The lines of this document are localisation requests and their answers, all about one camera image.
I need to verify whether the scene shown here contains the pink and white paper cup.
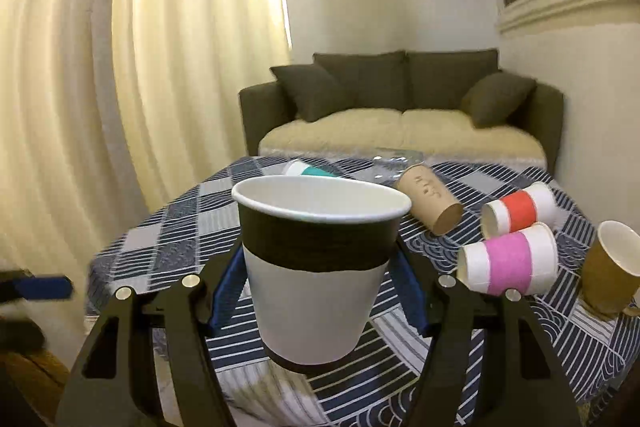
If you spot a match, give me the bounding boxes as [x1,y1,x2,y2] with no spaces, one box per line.
[456,222,559,296]

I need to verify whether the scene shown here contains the navy patterned tablecloth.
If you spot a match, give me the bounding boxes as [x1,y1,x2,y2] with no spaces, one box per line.
[56,157,639,426]

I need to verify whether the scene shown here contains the brown kraft paper cup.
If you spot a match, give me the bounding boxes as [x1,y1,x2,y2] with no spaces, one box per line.
[396,165,463,236]

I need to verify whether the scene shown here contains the clear plastic wrapper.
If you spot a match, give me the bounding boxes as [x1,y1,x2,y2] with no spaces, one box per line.
[372,147,424,183]

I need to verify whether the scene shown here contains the cream curtain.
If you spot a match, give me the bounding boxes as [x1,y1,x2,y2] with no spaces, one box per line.
[0,0,294,323]

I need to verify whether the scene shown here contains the dark throw pillow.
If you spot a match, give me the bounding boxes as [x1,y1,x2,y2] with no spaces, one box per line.
[270,64,354,122]
[460,72,537,129]

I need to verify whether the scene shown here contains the black and white paper cup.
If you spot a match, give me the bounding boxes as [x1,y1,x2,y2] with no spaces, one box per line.
[231,174,411,375]

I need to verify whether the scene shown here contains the right dark throw pillow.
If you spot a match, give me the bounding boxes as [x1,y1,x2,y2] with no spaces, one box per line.
[460,72,537,129]

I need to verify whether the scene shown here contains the cream sofa seat cover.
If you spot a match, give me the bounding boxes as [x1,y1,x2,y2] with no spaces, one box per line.
[258,108,547,167]

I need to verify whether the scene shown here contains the left dark throw pillow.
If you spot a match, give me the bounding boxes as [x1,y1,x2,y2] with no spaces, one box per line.
[270,64,354,122]

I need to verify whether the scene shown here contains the teal and white paper cup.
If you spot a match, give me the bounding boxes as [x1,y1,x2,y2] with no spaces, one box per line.
[282,159,337,178]

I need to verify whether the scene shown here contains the red and white paper cup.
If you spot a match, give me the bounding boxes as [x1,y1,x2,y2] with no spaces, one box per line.
[480,182,559,239]

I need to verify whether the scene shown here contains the dark green sofa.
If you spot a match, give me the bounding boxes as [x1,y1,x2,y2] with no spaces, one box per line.
[239,49,565,173]

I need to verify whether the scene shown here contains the brown ceramic mug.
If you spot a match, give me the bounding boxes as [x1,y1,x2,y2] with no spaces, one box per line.
[582,220,640,315]

